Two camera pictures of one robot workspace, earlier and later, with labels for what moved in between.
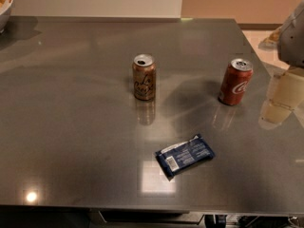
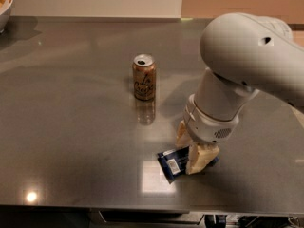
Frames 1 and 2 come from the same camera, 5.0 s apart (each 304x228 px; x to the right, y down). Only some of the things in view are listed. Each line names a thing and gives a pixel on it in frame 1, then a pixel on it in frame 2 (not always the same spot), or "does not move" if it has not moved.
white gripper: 294,40 → 207,123
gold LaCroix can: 144,76 does not move
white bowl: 6,3 does not move
